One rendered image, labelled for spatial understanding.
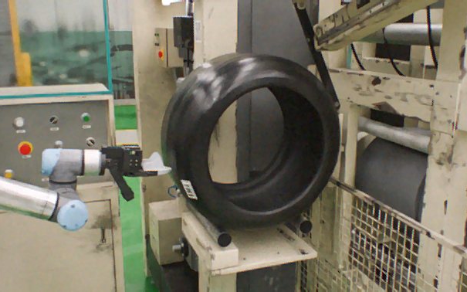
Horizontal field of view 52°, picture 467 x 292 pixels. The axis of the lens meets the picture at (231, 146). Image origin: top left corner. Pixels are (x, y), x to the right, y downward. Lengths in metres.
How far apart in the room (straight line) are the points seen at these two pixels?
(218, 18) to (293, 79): 0.42
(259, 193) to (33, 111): 0.91
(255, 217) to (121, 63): 8.97
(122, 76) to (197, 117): 9.01
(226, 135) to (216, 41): 0.34
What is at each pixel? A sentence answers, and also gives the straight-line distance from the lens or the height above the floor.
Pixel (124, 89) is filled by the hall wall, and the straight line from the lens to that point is 10.35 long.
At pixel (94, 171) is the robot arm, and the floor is 1.13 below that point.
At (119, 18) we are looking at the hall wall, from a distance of 10.34.
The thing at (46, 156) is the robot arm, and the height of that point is 1.19.
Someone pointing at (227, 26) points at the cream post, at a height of 1.53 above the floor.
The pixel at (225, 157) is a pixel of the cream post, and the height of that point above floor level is 1.05.
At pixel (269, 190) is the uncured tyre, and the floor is 0.95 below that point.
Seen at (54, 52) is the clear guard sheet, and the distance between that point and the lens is 1.92.
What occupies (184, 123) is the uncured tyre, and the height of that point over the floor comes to 1.26.
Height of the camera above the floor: 1.54
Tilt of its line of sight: 14 degrees down
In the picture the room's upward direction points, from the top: straight up
